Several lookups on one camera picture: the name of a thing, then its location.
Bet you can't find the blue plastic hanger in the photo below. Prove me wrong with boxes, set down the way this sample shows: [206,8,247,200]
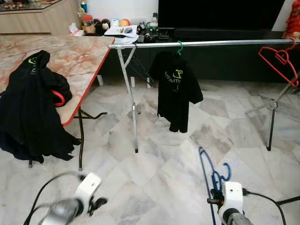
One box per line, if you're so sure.
[197,146,233,225]

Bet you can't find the red plastic hanger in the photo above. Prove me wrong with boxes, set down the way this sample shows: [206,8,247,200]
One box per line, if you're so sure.
[257,39,300,89]
[51,89,67,108]

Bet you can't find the dark plastic hanger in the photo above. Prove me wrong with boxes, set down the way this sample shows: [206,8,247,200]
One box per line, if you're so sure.
[126,46,154,88]

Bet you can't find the black metal furniture leg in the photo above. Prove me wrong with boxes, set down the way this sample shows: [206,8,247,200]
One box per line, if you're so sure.
[277,195,300,206]

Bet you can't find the black shirt green logo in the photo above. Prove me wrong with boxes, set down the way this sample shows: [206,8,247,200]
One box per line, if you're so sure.
[149,50,204,134]

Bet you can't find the black clothes pile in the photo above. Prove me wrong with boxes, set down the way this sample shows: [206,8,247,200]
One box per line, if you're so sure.
[0,50,82,163]

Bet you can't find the black low TV cabinet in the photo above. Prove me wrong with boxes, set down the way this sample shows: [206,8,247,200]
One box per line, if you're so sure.
[99,30,300,81]

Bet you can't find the marble table red edge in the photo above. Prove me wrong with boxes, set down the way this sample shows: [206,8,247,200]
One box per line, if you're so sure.
[0,34,113,172]

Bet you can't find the metal clothes rack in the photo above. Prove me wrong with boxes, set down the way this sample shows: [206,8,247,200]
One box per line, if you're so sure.
[107,38,300,153]

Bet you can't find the black soundbar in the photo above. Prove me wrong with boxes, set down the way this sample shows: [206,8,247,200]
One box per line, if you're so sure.
[172,28,273,41]

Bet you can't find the white paper stack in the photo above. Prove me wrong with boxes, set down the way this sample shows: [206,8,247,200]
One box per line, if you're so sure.
[104,25,139,45]

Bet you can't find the pink tissue box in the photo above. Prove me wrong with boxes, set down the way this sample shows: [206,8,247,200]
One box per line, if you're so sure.
[69,22,85,37]

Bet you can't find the black flat television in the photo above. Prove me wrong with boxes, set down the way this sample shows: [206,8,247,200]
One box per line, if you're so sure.
[158,0,287,31]

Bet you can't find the light wooden cabinet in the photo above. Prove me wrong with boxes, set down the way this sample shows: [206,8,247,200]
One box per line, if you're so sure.
[0,0,81,35]

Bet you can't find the red laughing Buddha statue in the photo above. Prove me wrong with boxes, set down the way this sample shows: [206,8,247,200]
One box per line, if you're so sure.
[283,0,300,40]

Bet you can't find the blue gold trophy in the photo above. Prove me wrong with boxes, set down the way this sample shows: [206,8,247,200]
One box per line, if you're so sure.
[79,0,90,15]

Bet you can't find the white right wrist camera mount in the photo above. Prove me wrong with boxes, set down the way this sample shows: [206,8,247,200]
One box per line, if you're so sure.
[219,181,245,217]

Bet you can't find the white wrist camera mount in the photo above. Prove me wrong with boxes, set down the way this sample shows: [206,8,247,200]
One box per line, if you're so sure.
[74,172,103,210]
[219,181,245,217]

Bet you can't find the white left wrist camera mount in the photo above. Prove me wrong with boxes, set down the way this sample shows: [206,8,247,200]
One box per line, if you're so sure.
[74,172,103,210]

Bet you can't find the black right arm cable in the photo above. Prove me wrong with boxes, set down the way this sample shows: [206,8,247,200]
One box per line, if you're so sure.
[241,188,288,225]

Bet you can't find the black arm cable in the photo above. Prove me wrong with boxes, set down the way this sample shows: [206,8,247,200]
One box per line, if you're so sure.
[22,172,88,225]
[241,188,288,225]

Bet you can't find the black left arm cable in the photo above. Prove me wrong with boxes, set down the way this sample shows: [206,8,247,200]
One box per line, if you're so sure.
[22,172,88,225]

